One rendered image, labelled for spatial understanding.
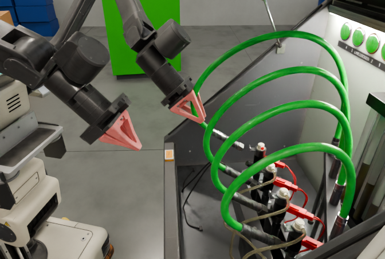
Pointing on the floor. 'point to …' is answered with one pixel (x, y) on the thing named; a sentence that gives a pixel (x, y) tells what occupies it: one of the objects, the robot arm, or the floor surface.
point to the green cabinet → (129, 58)
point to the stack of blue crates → (28, 6)
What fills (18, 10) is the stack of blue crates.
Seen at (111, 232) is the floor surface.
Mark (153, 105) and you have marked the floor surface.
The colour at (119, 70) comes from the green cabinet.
